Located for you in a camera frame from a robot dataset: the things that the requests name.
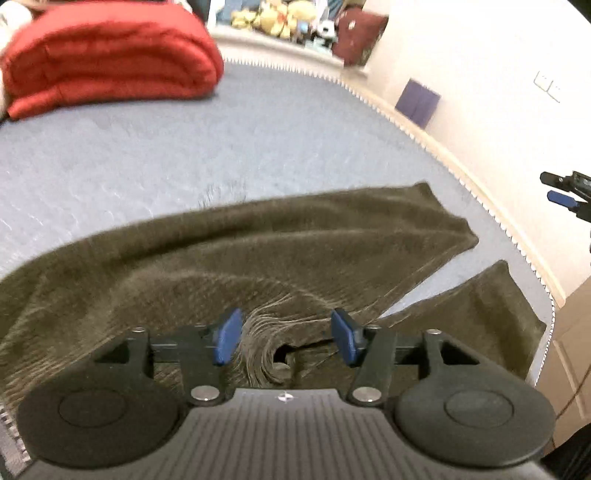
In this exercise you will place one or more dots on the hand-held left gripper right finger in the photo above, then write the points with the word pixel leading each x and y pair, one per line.
pixel 346 337

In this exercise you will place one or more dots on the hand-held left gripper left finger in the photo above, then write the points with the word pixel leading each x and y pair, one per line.
pixel 228 337

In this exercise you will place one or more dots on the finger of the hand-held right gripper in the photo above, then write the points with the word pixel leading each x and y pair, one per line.
pixel 556 179
pixel 561 198

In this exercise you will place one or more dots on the beige bedside cabinet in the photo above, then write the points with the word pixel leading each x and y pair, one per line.
pixel 572 346

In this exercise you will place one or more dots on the grey quilted mattress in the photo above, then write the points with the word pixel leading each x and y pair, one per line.
pixel 184 152

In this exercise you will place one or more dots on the dark red cushion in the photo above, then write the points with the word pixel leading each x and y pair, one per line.
pixel 360 39

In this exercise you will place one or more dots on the dark cloth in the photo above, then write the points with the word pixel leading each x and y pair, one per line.
pixel 572 461

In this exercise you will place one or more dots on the panda plush toy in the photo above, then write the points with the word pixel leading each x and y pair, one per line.
pixel 327 30

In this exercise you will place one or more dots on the white window ledge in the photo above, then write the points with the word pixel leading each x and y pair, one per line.
pixel 258 42

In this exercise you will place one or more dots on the red folded quilt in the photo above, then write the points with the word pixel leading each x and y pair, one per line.
pixel 115 55

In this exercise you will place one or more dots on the round yellow plush toy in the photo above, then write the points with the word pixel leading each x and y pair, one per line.
pixel 302 10

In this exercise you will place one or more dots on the yellow plush with red scarf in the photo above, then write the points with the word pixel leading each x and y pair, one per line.
pixel 274 21

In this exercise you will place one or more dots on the white folded blanket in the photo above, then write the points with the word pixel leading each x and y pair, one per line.
pixel 14 17

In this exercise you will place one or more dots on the white wall switch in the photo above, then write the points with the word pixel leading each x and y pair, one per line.
pixel 548 85

